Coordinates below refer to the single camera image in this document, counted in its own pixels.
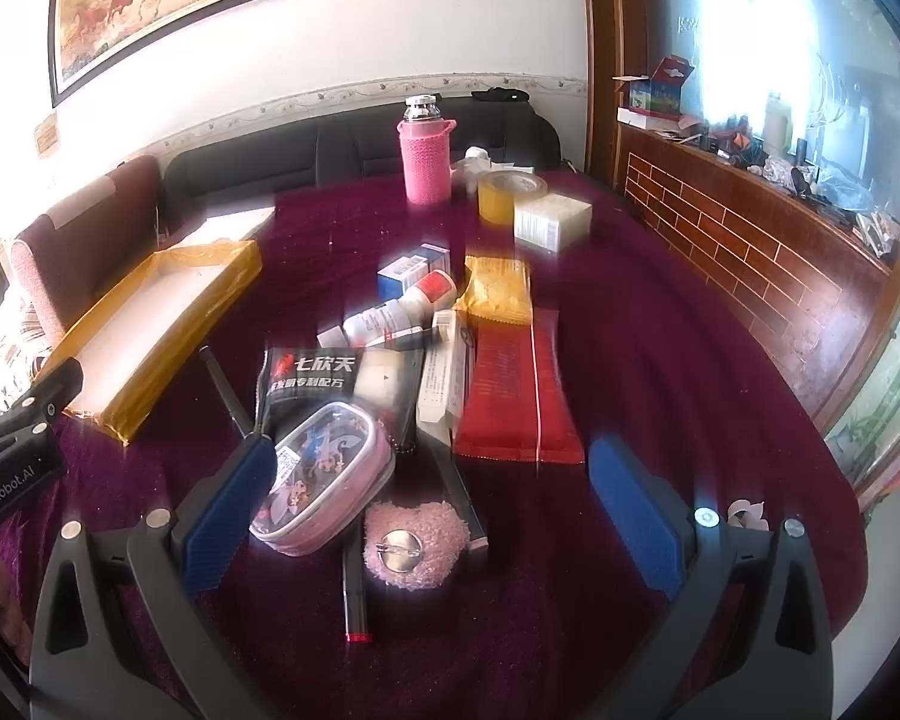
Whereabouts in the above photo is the black sofa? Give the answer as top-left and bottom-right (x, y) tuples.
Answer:
(161, 94), (563, 215)

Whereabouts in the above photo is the yellow tape roll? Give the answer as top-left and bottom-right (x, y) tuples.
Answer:
(478, 169), (553, 228)

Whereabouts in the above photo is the black printed packet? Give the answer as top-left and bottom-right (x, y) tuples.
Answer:
(256, 346), (428, 452)

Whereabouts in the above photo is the red-capped white bottle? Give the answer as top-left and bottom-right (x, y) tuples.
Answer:
(412, 269), (457, 313)

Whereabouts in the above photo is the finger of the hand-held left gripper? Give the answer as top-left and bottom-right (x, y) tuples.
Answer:
(31, 358), (85, 417)

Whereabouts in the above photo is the wooden window cabinet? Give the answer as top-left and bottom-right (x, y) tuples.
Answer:
(581, 0), (900, 437)

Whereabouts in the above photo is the red and blue carton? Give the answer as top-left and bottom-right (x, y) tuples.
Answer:
(628, 53), (695, 113)

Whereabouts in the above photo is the clear labelled bottle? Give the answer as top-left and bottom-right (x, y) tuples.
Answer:
(342, 298), (436, 350)

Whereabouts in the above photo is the black pen with beige tip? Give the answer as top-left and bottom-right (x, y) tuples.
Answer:
(420, 420), (491, 564)

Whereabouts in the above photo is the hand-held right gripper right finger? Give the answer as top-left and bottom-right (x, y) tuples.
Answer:
(587, 435), (835, 720)

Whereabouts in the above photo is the yellow snack packet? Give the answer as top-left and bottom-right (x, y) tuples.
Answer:
(453, 255), (534, 326)

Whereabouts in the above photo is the framed horse painting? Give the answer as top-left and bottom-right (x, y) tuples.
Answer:
(49, 0), (346, 108)

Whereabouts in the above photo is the black pen with red end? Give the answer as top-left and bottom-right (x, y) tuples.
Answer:
(340, 532), (377, 644)

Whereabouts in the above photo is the small white paper scrap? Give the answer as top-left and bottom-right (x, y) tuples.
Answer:
(723, 498), (770, 531)

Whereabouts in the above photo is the pink fluffy badge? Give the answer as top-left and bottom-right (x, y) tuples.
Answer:
(363, 498), (472, 590)

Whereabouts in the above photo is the blue and white medicine box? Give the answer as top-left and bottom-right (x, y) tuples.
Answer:
(376, 243), (452, 302)

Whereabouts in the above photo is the white carton box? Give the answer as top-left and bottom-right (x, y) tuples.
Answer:
(513, 193), (594, 251)

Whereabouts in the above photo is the yellow cardboard box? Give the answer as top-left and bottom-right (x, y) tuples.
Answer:
(45, 240), (263, 446)

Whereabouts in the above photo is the brown upholstered chair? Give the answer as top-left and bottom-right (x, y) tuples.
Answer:
(11, 155), (163, 347)

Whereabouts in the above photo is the plain black pen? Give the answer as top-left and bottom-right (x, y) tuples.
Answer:
(196, 346), (268, 440)

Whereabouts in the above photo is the pink knit-sleeved flask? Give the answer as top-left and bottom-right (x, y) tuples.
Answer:
(397, 95), (459, 206)

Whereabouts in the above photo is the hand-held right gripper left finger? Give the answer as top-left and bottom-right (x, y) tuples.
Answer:
(30, 435), (278, 720)

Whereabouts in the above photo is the red foil packet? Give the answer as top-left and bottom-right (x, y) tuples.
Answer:
(451, 307), (587, 464)

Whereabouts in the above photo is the cartoon print pencil case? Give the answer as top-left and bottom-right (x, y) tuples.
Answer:
(248, 402), (397, 557)

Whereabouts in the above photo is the maroon tablecloth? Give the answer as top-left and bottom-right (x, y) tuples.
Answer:
(0, 169), (871, 720)

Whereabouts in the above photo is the long white medicine box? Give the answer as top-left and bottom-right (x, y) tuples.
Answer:
(415, 309), (474, 425)

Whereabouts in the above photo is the white paper booklet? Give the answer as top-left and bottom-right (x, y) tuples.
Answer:
(169, 210), (275, 245)

